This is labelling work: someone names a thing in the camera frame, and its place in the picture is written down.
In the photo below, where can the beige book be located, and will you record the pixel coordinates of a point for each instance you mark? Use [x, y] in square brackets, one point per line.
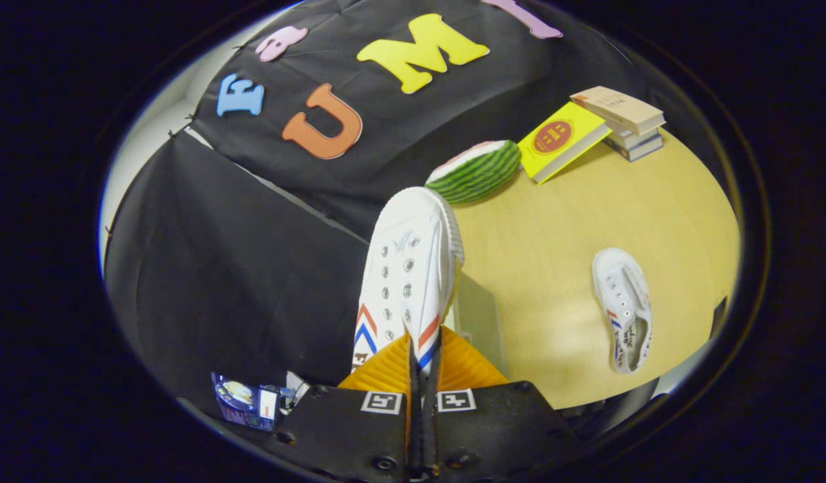
[617, 107]

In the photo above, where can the yellow book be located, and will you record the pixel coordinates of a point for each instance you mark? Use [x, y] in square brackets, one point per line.
[560, 139]

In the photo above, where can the white cardboard box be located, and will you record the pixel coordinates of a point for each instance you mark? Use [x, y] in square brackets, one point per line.
[296, 388]

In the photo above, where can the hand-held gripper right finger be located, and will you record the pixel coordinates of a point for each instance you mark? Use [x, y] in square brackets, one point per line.
[500, 422]

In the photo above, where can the watermelon slice plush toy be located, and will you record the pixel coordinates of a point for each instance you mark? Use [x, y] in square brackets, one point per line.
[476, 173]

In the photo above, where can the grey book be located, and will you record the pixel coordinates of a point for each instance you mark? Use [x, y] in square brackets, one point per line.
[637, 150]

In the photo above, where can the white canvas shoe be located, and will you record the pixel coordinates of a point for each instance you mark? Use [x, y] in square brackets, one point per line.
[624, 302]
[406, 255]

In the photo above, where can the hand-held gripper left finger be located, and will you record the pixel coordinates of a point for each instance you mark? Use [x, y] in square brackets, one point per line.
[345, 429]

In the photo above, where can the dark cover book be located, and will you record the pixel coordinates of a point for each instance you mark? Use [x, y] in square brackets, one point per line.
[631, 139]

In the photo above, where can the grey-green fabric storage box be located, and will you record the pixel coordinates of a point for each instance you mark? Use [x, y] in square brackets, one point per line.
[480, 322]

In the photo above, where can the colourful display screen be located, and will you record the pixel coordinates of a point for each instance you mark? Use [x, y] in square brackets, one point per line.
[241, 401]

